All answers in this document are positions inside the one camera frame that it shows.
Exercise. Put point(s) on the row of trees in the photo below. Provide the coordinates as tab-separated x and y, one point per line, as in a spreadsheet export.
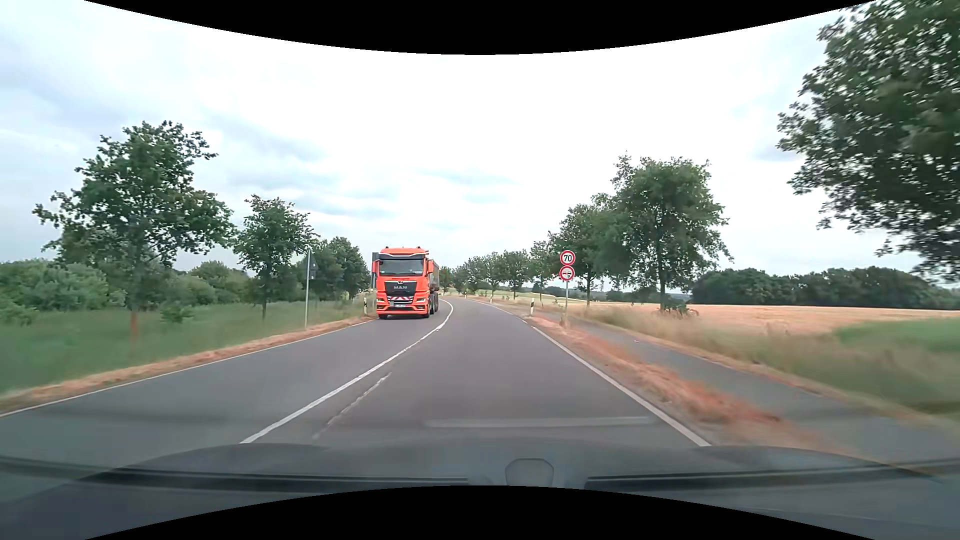
510	268

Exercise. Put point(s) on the orange lorry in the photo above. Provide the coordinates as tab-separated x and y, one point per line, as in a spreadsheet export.
405	283

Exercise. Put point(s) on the round speed limit road sign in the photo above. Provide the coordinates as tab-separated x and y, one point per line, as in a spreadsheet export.
567	264

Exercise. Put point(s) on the grey asphalt road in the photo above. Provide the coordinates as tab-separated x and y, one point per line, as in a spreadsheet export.
465	367

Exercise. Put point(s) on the road sign on grey pole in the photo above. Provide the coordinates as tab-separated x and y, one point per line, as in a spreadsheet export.
307	289

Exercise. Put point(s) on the road markings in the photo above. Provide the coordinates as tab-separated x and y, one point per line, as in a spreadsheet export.
341	388

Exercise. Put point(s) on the large roadside tree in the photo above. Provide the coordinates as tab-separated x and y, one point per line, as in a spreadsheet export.
664	217

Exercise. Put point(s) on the car's own bonnet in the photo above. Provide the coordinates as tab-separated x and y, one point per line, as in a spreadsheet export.
480	469

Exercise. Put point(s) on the small leafy tree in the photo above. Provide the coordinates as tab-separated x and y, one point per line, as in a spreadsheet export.
270	240

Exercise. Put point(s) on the dry brown grass strip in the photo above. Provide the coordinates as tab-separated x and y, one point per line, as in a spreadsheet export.
660	382

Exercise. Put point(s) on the grey asphalt cycle path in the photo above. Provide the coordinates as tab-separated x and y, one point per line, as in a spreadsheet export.
750	382

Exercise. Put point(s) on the golden grain field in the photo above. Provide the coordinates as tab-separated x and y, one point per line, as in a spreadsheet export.
795	316

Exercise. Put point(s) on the distant wood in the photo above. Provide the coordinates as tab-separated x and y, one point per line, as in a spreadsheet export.
817	288

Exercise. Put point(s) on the tall leafy tree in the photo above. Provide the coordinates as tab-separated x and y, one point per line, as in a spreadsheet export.
139	202

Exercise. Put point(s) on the tall grass verge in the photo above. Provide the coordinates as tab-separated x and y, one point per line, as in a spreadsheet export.
825	356

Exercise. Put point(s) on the green grass verge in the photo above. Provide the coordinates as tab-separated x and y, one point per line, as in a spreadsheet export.
112	341

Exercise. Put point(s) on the green bushes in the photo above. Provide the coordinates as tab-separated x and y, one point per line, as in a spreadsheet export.
67	286

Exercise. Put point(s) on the big dark green tree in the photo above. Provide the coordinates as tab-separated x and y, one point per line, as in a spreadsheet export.
885	120

